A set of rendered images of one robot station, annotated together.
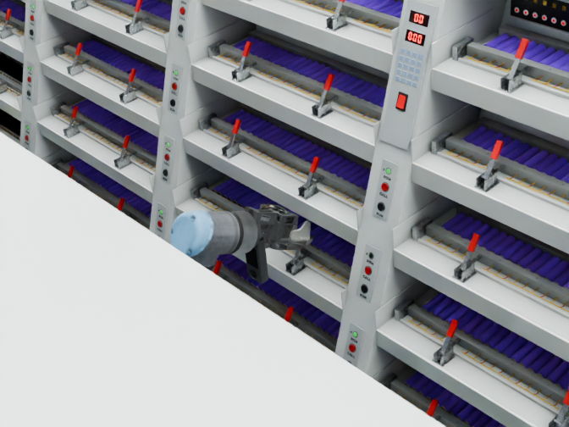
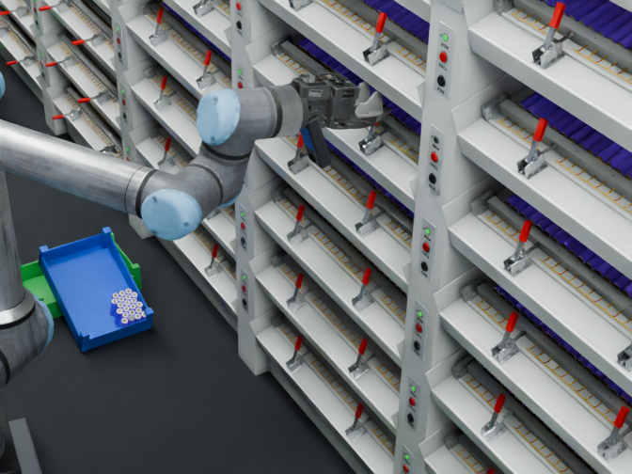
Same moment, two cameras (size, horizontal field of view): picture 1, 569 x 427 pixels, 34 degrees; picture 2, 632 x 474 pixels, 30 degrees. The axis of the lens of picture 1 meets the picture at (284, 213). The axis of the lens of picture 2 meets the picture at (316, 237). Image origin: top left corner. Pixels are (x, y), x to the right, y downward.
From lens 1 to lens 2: 0.48 m
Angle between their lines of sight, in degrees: 18
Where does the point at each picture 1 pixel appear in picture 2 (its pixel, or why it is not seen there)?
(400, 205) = (460, 80)
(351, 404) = not seen: outside the picture
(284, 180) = (353, 40)
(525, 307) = (593, 213)
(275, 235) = (330, 113)
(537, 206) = (600, 89)
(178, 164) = (250, 16)
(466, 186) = (522, 62)
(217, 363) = not seen: outside the picture
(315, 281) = (391, 164)
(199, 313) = not seen: outside the picture
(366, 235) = (430, 114)
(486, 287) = (554, 185)
